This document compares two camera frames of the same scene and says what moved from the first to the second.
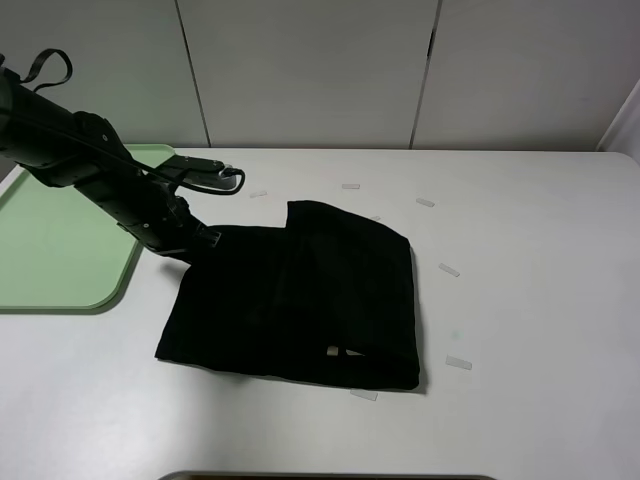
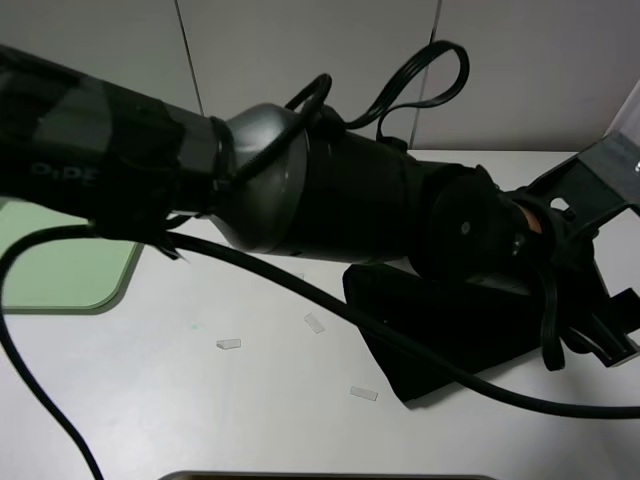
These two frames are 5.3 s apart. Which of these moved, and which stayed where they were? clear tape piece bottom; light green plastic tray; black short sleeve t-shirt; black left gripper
Moved: black left gripper; black short sleeve t-shirt
Stayed: clear tape piece bottom; light green plastic tray
